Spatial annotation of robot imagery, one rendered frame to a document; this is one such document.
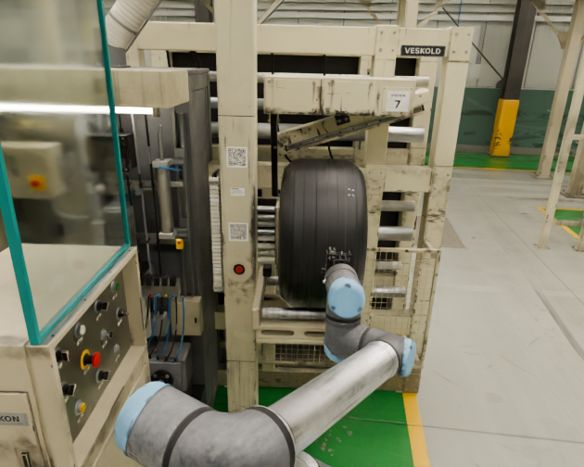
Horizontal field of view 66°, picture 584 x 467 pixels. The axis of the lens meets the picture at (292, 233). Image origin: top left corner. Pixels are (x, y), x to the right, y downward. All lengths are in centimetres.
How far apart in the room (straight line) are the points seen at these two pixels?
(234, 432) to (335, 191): 105
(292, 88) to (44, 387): 134
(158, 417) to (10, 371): 52
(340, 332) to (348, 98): 105
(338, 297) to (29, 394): 72
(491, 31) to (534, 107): 190
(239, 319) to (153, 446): 124
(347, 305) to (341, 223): 48
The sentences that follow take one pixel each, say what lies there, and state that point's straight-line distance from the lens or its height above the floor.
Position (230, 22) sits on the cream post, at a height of 195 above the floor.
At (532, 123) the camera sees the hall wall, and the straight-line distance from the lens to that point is 1162.
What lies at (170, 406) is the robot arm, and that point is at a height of 136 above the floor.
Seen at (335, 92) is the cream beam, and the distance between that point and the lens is 189.
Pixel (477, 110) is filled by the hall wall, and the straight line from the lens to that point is 1122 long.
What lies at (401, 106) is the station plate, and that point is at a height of 168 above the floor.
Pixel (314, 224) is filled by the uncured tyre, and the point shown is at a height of 132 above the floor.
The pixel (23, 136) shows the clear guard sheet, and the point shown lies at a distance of 104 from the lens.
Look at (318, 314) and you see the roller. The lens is 180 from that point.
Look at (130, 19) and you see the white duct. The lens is 202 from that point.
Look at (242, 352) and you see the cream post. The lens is 201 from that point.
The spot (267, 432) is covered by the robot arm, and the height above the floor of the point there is 135.
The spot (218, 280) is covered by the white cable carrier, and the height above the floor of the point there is 100.
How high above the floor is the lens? 184
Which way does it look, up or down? 21 degrees down
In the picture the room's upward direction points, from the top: 1 degrees clockwise
